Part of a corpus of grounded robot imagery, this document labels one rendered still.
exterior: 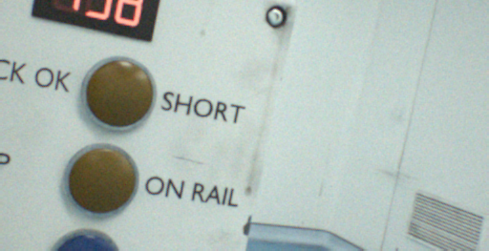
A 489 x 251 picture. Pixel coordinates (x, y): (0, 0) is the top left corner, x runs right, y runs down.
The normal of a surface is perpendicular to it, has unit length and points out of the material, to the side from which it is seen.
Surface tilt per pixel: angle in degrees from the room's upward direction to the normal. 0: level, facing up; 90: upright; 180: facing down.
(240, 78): 90
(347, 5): 90
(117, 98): 93
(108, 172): 87
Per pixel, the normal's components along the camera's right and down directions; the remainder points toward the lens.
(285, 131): 0.44, 0.14
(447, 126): -0.87, -0.16
